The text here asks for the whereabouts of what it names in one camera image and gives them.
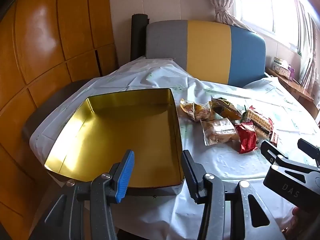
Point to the window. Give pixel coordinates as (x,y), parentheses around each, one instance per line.
(262,5)

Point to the hanging pale curtain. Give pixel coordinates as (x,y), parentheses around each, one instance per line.
(312,80)

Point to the cracker packet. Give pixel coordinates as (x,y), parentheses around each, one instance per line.
(258,120)

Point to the green white box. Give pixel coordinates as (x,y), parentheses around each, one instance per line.
(279,61)

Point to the patterned tissue box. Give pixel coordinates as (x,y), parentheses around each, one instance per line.
(282,72)

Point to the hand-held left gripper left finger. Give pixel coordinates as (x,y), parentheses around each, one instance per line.
(126,177)

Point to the tied pale curtain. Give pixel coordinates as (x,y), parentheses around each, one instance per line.
(222,0)

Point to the red patterned snack packet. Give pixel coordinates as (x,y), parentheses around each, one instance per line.
(274,138)

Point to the wooden side desk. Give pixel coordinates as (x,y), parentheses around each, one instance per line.
(300,90)

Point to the dark grey chair seat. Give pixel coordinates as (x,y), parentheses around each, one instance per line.
(50,105)

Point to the person's right hand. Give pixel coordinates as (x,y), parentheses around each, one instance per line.
(303,223)

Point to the wooden wardrobe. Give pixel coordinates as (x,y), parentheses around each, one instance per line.
(37,42)

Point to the gold tin box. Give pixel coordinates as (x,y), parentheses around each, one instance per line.
(112,135)

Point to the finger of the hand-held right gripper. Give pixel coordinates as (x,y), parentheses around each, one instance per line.
(268,152)
(308,148)

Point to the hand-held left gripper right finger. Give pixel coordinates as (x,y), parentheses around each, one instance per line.
(190,175)

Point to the clear bread packet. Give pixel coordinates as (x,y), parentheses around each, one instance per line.
(220,131)

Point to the dark brown yellow snack packet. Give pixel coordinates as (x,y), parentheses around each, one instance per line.
(225,107)

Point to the black rolled mat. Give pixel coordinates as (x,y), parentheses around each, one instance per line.
(138,37)

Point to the orange-edged dried slices packet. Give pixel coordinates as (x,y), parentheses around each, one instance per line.
(197,111)

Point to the white plastic tablecloth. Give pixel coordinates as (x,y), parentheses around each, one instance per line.
(225,160)

